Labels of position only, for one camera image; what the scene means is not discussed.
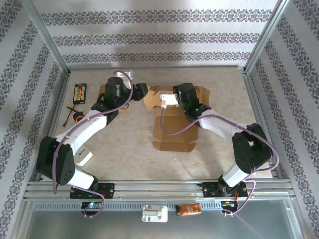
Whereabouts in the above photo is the brown cardboard box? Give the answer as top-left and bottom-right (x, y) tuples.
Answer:
(99, 84), (125, 113)
(143, 84), (211, 152)

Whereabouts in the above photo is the black board with yellow connectors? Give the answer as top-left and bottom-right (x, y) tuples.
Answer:
(72, 83), (87, 104)

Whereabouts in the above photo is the orange battery pack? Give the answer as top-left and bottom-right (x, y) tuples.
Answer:
(175, 203), (201, 217)

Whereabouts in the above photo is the circuit board with green light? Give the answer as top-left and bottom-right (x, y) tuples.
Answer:
(81, 202), (102, 210)

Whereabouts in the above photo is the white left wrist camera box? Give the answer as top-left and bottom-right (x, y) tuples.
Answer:
(121, 71), (134, 87)

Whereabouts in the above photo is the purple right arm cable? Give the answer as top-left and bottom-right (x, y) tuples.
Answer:
(160, 106), (280, 216)

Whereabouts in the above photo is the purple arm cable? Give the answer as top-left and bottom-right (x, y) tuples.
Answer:
(52, 71), (134, 219)
(160, 106), (280, 216)

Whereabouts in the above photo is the thin aluminium wall rail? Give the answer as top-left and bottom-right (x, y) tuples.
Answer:
(68, 65), (246, 72)

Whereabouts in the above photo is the black round orange ring part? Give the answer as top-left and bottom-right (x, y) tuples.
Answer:
(72, 111), (85, 124)

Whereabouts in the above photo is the red black wire lead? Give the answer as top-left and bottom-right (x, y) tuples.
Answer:
(62, 106), (78, 127)

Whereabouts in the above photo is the aluminium frame post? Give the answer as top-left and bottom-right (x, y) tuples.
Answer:
(19, 0), (72, 75)
(243, 0), (292, 74)

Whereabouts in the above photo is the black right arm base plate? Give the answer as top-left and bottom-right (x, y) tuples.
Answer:
(202, 181), (248, 199)

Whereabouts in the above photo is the aluminium mounting rail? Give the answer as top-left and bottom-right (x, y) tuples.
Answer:
(23, 178), (296, 202)

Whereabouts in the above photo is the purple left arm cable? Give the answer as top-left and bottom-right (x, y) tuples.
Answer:
(52, 71), (134, 219)

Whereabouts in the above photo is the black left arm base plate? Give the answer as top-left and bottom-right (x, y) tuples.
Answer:
(69, 182), (116, 200)

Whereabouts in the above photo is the grey slotted cable duct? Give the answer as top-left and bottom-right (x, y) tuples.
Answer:
(34, 202), (222, 211)

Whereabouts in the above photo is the white plastic bracket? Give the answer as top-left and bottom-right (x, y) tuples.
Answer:
(141, 204), (168, 223)

